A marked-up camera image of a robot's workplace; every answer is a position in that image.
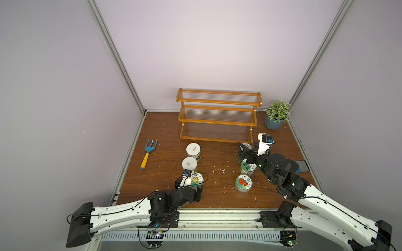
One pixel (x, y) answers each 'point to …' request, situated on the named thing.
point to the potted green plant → (276, 112)
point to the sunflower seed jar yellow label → (197, 179)
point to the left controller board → (154, 235)
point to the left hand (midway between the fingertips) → (198, 186)
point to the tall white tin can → (189, 163)
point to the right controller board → (288, 238)
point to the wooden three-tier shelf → (219, 116)
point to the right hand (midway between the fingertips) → (248, 140)
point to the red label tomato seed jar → (243, 184)
